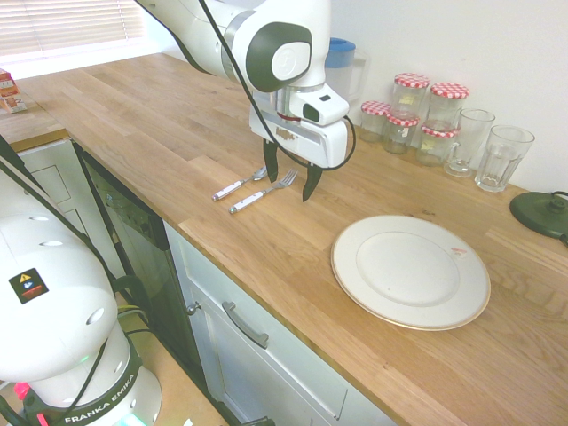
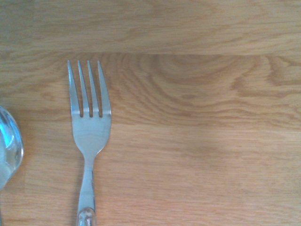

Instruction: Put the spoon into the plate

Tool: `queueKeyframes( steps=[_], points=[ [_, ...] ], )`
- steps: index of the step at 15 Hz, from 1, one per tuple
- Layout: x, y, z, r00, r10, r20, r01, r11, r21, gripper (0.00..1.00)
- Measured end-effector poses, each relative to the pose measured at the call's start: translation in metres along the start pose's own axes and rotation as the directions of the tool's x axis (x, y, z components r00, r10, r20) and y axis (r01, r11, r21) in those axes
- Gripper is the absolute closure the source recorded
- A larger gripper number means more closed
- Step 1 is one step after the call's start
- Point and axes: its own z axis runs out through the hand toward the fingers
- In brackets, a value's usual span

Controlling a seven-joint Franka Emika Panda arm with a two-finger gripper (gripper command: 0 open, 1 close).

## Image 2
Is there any silver spoon white handle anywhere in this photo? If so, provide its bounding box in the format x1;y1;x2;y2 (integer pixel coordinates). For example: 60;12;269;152
0;105;24;192

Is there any silver fork white handle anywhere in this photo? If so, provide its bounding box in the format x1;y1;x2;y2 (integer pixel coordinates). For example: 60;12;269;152
67;60;112;226

